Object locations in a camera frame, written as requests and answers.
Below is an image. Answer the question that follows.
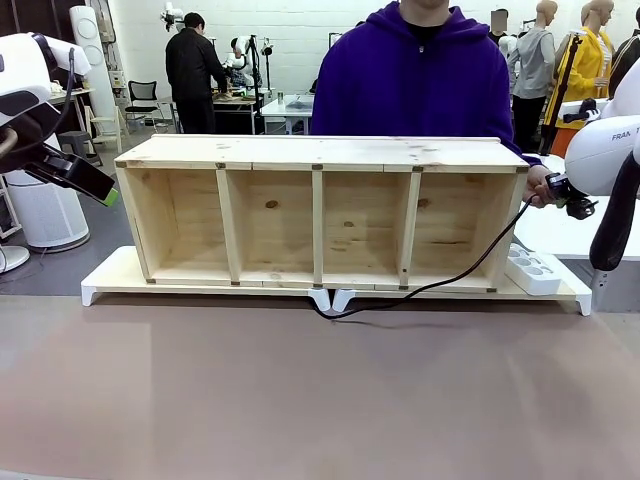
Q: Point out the white fan base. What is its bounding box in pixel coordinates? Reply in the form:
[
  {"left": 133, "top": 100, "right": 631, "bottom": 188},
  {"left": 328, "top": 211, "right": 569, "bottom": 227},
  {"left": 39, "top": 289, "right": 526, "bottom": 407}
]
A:
[{"left": 0, "top": 243, "right": 32, "bottom": 274}]

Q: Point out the white table board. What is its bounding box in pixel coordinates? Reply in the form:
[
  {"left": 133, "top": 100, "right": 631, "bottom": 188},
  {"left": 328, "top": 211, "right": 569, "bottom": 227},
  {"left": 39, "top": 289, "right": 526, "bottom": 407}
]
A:
[{"left": 513, "top": 153, "right": 640, "bottom": 262}]

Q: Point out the person in black sweater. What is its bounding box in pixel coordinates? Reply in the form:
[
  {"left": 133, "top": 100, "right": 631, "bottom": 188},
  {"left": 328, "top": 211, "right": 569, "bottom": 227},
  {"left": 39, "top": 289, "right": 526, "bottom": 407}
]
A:
[{"left": 489, "top": 8, "right": 512, "bottom": 40}]

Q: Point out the man in black clothes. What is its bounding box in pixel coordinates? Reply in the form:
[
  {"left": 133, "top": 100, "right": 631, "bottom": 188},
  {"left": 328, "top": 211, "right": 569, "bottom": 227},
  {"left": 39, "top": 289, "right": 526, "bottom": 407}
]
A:
[{"left": 164, "top": 11, "right": 228, "bottom": 136}]

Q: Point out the white background table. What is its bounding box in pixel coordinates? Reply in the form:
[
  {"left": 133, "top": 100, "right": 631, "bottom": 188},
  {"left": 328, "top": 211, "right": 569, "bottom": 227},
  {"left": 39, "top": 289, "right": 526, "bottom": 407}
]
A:
[{"left": 259, "top": 92, "right": 317, "bottom": 136}]

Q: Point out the person in purple hoodie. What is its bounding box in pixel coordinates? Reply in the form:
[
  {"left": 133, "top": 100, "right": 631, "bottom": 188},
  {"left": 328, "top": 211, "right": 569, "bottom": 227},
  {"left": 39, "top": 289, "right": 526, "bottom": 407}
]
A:
[{"left": 310, "top": 0, "right": 544, "bottom": 169}]

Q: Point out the mannequin in yellow jacket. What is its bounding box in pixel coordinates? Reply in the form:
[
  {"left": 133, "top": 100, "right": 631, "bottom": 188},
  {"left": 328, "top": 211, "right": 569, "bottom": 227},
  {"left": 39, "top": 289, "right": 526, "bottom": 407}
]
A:
[{"left": 553, "top": 0, "right": 616, "bottom": 147}]

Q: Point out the wooden four-compartment shelf box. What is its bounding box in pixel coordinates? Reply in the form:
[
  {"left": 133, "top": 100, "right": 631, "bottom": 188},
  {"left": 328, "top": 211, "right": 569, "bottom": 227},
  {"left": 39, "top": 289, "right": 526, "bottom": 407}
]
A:
[{"left": 113, "top": 133, "right": 532, "bottom": 294}]

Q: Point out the mannequin in grey hoodie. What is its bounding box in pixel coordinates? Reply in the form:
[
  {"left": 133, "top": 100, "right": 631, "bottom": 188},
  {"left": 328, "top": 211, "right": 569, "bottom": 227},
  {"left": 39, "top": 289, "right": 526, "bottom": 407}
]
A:
[{"left": 507, "top": 0, "right": 558, "bottom": 157}]

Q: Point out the wooden riser with white legs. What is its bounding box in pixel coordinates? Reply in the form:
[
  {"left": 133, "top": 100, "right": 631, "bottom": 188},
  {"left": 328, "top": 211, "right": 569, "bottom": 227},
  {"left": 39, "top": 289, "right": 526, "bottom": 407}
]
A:
[
  {"left": 81, "top": 245, "right": 333, "bottom": 313},
  {"left": 332, "top": 249, "right": 593, "bottom": 317}
]

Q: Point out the white power strip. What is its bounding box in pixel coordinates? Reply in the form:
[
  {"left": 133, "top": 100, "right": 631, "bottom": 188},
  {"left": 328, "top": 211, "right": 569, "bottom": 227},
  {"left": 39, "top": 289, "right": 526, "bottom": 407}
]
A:
[{"left": 504, "top": 243, "right": 567, "bottom": 297}]

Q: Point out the black tripod stand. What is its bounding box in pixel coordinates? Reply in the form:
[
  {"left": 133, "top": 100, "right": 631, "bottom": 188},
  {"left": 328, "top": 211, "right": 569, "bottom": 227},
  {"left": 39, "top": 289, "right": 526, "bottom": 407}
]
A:
[{"left": 539, "top": 29, "right": 587, "bottom": 157}]

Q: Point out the mannequin in brown jacket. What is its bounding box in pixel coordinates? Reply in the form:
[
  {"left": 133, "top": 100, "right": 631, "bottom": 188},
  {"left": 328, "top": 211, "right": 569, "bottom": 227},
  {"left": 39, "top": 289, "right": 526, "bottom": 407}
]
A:
[{"left": 608, "top": 28, "right": 640, "bottom": 99}]

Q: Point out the white cylindrical air purifier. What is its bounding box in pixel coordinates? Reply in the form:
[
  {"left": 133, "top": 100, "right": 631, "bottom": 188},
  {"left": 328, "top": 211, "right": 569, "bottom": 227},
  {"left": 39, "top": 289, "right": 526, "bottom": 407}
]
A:
[{"left": 0, "top": 168, "right": 92, "bottom": 252}]

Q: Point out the grey plastic stool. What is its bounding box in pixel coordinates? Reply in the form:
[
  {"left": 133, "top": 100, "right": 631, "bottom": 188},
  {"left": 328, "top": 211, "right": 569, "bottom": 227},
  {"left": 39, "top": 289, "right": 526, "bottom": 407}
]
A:
[{"left": 56, "top": 130, "right": 104, "bottom": 168}]

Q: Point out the person's left forearm purple sleeve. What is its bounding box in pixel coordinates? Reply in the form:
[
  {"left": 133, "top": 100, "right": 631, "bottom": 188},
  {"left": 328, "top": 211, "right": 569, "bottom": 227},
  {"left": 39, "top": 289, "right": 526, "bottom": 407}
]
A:
[{"left": 502, "top": 114, "right": 545, "bottom": 170}]

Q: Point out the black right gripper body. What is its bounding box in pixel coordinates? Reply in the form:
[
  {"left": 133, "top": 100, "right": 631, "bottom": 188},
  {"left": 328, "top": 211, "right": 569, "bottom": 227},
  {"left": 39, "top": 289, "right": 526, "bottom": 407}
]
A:
[{"left": 567, "top": 194, "right": 600, "bottom": 221}]

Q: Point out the person's left hand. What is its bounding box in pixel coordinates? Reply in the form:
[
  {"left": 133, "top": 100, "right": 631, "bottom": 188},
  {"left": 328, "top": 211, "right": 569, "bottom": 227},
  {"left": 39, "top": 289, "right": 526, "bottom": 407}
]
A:
[{"left": 523, "top": 165, "right": 558, "bottom": 210}]

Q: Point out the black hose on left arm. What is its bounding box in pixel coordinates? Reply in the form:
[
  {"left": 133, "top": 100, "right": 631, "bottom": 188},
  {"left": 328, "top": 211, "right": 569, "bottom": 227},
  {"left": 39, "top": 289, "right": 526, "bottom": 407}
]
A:
[{"left": 0, "top": 46, "right": 77, "bottom": 161}]

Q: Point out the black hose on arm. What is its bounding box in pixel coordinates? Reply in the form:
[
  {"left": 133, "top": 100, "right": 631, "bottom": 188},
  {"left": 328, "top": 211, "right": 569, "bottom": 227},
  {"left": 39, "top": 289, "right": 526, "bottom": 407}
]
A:
[
  {"left": 0, "top": 46, "right": 77, "bottom": 161},
  {"left": 588, "top": 148, "right": 640, "bottom": 274}
]

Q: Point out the light wooden step stool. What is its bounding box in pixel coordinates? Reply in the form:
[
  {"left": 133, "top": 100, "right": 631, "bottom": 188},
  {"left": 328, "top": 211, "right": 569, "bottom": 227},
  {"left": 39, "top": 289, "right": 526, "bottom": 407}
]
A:
[{"left": 87, "top": 104, "right": 129, "bottom": 152}]

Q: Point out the black office chair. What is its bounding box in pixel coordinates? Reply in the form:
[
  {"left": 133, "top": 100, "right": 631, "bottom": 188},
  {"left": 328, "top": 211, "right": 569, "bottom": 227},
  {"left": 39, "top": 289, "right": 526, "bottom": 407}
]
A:
[{"left": 124, "top": 79, "right": 163, "bottom": 122}]

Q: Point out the tall white standing air conditioner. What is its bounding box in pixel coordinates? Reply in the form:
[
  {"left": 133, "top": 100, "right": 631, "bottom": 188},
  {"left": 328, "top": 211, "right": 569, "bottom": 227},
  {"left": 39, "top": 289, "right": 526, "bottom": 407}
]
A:
[{"left": 69, "top": 5, "right": 120, "bottom": 122}]

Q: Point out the black background work table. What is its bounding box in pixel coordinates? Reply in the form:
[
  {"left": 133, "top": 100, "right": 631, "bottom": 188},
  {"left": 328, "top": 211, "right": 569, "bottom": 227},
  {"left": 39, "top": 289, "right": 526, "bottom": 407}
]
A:
[{"left": 211, "top": 89, "right": 265, "bottom": 136}]

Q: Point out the black power cable with plug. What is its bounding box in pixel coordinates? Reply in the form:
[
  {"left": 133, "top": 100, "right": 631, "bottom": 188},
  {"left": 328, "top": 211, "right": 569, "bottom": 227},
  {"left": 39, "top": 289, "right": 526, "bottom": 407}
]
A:
[{"left": 310, "top": 171, "right": 572, "bottom": 322}]

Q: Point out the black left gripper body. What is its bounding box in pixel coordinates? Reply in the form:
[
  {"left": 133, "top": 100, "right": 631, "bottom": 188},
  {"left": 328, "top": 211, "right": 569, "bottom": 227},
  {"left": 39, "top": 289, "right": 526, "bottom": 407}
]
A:
[{"left": 22, "top": 143, "right": 76, "bottom": 187}]

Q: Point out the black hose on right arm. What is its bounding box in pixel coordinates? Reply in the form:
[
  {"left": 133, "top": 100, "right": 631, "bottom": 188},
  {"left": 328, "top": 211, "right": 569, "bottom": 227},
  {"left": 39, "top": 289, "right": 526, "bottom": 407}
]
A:
[{"left": 588, "top": 148, "right": 640, "bottom": 274}]

